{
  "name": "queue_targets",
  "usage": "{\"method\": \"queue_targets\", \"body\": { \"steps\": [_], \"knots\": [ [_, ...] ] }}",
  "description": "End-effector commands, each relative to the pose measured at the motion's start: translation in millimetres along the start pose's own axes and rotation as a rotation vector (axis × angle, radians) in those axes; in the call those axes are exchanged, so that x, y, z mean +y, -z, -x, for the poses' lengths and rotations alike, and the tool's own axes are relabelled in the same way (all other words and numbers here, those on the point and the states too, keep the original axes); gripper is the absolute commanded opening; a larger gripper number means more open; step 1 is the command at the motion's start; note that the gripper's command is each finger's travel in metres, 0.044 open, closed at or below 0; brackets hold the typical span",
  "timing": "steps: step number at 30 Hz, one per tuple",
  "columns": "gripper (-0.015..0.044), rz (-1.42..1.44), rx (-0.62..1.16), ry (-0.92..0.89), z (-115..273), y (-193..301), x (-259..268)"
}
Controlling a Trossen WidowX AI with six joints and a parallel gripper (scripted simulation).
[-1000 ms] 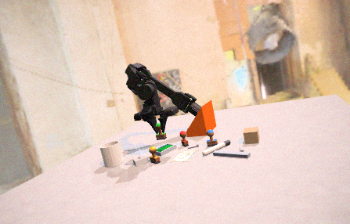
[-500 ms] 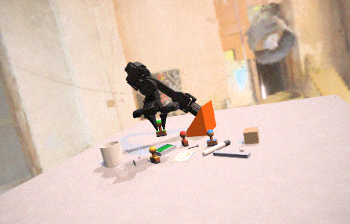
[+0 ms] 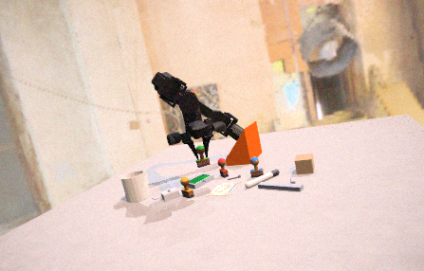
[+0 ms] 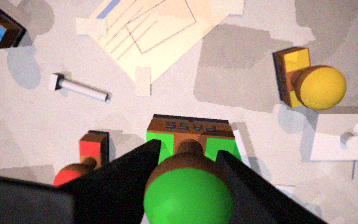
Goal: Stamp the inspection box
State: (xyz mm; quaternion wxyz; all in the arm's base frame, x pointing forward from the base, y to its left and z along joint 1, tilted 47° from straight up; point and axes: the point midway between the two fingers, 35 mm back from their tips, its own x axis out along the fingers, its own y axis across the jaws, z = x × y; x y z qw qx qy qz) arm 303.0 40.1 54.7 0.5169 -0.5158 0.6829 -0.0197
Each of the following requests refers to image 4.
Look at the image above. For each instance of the white flat bar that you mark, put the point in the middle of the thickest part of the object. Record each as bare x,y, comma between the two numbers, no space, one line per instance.
287,189

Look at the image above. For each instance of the cream paper card taped down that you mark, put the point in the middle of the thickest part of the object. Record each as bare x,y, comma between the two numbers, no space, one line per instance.
146,37

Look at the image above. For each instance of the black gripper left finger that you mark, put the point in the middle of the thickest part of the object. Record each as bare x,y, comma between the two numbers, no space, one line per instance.
110,194

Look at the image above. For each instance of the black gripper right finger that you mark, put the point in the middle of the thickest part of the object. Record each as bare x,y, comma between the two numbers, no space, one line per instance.
256,201

